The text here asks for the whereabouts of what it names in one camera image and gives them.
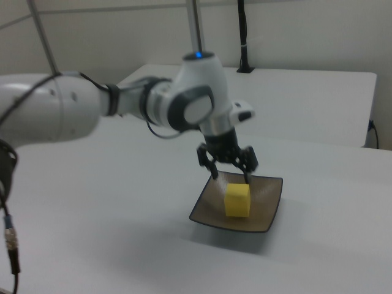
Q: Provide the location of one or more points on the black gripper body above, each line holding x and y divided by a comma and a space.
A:
222, 147

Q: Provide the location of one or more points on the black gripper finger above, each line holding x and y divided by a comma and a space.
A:
249, 160
208, 162

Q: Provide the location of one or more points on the yellow cube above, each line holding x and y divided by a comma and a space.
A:
237, 202

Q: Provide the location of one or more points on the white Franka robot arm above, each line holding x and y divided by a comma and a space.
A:
61, 107

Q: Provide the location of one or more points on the square brown ceramic plate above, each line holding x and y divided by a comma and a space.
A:
265, 208

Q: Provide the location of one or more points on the white side table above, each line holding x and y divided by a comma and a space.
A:
306, 101

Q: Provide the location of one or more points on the black camera stand pole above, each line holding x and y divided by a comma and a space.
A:
244, 36

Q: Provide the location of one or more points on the vertical aluminium frame post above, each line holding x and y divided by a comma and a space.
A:
195, 27

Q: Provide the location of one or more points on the slanted aluminium frame post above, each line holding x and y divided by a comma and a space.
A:
43, 36

